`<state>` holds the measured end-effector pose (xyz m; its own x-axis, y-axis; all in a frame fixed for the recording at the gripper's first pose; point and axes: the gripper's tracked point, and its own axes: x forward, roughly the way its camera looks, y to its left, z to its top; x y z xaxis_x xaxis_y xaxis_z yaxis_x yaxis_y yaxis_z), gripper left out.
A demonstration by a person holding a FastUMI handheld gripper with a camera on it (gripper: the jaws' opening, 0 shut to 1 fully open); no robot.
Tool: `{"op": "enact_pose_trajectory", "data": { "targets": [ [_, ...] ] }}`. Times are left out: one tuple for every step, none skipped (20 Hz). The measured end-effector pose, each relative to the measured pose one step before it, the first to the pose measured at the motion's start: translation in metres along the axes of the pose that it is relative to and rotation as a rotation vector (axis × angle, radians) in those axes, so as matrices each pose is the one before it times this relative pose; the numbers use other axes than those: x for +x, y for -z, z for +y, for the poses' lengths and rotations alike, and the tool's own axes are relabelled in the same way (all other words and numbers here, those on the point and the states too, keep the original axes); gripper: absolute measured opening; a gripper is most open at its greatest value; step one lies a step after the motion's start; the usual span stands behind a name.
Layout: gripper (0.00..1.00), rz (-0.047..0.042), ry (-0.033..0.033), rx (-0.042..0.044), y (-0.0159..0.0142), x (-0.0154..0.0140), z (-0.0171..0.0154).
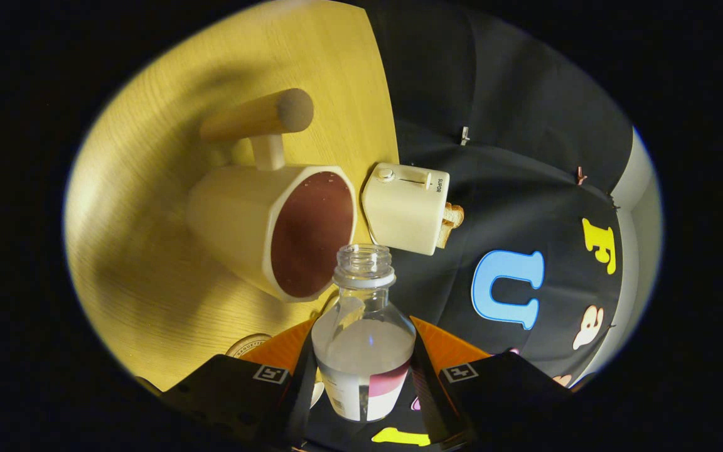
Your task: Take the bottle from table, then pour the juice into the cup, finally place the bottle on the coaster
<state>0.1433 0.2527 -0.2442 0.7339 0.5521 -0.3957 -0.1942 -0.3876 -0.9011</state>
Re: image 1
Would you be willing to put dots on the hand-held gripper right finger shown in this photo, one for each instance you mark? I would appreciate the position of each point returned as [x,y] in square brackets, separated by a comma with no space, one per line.
[430,395]

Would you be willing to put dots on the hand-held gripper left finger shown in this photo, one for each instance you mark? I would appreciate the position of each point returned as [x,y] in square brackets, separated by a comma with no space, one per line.
[299,395]

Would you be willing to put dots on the round cork coaster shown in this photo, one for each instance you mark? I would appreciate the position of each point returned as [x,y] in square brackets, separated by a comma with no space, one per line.
[248,345]

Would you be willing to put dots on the clear juice bottle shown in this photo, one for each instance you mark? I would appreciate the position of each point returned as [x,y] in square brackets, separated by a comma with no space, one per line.
[363,358]

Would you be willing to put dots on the toast slices in toaster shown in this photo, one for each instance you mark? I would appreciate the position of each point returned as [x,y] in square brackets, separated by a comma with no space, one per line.
[452,220]

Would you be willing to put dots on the white toaster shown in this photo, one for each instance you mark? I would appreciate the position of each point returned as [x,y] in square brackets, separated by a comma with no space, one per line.
[405,213]

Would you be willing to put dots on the wooden table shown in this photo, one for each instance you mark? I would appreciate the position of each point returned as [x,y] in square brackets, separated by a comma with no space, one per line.
[148,282]

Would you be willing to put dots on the silver cloth clip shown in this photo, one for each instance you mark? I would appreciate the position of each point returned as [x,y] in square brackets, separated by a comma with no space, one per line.
[464,135]

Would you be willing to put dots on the red cloth clip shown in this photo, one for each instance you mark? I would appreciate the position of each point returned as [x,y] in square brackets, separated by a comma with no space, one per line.
[581,176]

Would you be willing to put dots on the black backdrop cloth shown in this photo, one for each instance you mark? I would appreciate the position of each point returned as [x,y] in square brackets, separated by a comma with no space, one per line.
[512,125]

